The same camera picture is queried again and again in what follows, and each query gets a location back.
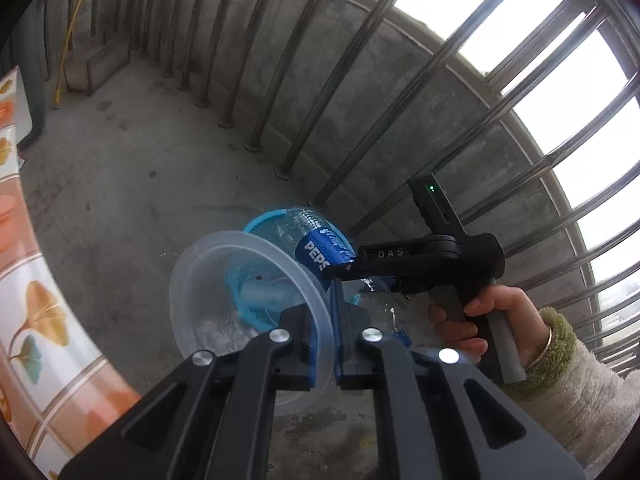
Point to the blue plastic waste basket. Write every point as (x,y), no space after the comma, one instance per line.
(260,225)

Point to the metal balcony railing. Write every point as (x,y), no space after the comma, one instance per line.
(254,146)

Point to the leaf printed tablecloth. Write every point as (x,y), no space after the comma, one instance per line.
(50,310)

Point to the grey pipe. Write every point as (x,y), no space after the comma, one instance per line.
(35,100)

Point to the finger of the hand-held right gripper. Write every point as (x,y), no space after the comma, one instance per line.
(400,260)

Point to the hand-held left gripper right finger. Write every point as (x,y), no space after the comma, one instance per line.
(338,345)

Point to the clear bottle with blue label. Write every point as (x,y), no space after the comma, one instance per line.
(325,252)

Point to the clear plastic food container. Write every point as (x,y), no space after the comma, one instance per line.
(210,290)

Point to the person's right hand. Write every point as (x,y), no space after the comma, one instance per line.
(520,315)

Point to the gold bangle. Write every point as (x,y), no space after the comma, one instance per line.
(548,340)

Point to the person's right forearm fluffy sleeve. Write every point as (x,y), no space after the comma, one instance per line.
(590,400)

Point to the grey concrete block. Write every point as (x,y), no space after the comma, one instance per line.
(107,60)

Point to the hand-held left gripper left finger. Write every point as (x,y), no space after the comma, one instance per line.
(312,345)

